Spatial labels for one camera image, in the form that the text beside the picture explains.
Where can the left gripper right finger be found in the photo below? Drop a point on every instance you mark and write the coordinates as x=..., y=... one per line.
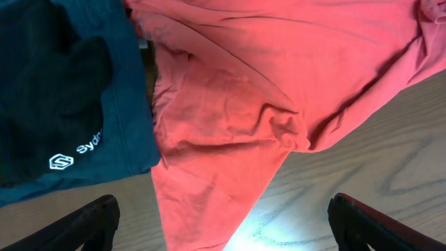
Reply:
x=358, y=227

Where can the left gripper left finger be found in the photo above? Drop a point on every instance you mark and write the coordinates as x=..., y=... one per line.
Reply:
x=89, y=228

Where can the red t-shirt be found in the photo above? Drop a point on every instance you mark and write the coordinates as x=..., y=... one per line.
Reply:
x=242, y=84

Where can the navy blue folded garment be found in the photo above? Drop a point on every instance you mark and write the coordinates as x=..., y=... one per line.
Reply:
x=126, y=145

